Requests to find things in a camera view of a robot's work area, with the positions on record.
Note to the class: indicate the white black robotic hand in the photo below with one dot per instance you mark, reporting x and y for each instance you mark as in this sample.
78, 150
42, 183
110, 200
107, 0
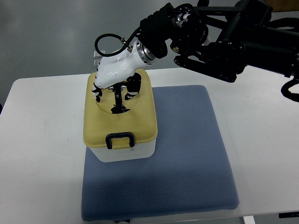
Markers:
122, 67

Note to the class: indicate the yellow storage box lid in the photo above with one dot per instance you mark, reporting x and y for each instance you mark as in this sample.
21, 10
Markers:
140, 120

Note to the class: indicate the black table frame bracket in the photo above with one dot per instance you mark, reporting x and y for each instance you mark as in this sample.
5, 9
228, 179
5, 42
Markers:
288, 215

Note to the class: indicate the blue textured mat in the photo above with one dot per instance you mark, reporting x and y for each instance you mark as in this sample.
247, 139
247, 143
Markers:
188, 172

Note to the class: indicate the white table leg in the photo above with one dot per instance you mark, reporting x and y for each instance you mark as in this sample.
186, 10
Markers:
248, 220

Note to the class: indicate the upper metal floor plate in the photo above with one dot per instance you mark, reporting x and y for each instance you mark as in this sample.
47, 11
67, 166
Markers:
97, 55

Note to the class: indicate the brown cardboard box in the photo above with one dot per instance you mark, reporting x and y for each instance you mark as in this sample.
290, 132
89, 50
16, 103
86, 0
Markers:
284, 5

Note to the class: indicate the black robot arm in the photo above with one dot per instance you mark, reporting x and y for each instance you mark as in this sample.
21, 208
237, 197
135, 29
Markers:
215, 41

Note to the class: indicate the white storage box base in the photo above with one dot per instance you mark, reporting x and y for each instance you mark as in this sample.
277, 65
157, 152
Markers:
139, 151

